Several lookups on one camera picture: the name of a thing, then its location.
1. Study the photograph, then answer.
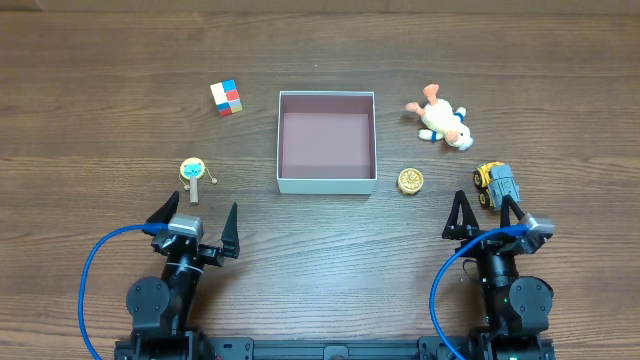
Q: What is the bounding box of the yellow grey toy truck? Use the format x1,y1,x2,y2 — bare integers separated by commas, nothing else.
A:
472,162,521,210

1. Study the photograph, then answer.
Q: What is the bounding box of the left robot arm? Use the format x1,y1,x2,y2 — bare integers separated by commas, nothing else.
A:
114,192,240,360

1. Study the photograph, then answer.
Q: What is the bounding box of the white box, maroon inside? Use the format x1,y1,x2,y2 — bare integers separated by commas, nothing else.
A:
276,91,378,196

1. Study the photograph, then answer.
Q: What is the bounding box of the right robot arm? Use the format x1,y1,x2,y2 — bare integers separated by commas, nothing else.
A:
429,190,555,360

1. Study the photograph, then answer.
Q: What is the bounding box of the right blue cable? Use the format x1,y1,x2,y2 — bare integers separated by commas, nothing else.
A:
429,223,530,360

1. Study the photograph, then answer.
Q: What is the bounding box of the wooden cat rattle drum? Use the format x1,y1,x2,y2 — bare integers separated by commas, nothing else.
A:
179,157,218,206

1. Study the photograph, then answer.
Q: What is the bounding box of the blue cable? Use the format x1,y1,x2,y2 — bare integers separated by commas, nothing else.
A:
429,223,530,360
77,223,170,360

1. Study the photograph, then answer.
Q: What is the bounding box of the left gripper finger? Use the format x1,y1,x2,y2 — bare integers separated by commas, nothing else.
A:
221,202,240,259
146,191,180,224

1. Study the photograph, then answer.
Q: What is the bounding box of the multicolour puzzle cube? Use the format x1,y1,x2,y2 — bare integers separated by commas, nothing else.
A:
210,79,243,116

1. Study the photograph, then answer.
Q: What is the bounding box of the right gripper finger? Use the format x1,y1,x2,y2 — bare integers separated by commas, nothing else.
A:
500,195,525,228
442,190,480,240

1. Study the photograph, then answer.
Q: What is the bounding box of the plush duck toy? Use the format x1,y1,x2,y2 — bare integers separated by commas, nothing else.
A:
405,84,474,151

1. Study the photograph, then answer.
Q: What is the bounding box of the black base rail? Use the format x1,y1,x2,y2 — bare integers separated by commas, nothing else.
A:
113,336,555,360

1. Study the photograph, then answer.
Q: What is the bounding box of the left blue cable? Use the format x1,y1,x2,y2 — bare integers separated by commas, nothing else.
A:
77,223,170,360

